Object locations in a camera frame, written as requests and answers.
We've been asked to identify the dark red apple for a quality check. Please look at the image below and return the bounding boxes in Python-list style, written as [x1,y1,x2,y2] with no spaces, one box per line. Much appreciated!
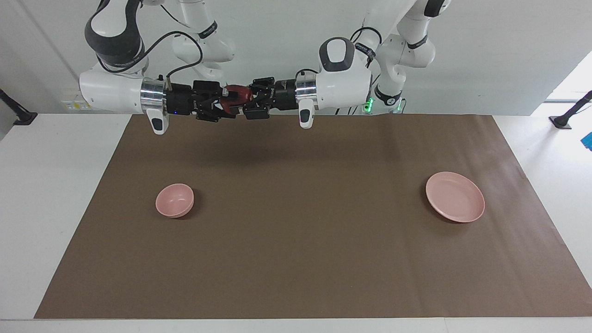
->
[220,84,253,114]

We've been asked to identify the pink bowl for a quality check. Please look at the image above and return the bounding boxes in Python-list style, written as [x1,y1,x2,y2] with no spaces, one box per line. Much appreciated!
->
[155,183,195,219]

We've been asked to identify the brown table mat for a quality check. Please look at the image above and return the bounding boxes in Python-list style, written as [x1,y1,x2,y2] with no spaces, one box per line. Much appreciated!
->
[34,114,592,320]

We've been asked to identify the white wall outlet box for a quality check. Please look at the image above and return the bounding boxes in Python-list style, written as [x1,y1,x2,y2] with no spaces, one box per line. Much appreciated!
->
[62,89,105,111]

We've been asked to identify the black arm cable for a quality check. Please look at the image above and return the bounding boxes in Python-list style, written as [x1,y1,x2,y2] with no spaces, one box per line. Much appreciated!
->
[95,0,204,91]
[296,27,382,78]

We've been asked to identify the pink plate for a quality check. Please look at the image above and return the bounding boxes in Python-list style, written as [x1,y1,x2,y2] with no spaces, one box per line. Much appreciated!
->
[425,172,486,223]

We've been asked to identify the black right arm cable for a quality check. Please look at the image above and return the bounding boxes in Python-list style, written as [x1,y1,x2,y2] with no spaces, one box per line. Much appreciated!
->
[95,0,204,91]

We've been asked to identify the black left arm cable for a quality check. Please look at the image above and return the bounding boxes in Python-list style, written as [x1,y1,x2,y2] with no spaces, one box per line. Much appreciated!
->
[296,27,382,78]

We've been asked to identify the black clamp stand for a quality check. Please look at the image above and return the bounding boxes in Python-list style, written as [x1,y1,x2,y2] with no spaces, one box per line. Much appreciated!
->
[549,90,592,129]
[0,88,37,125]

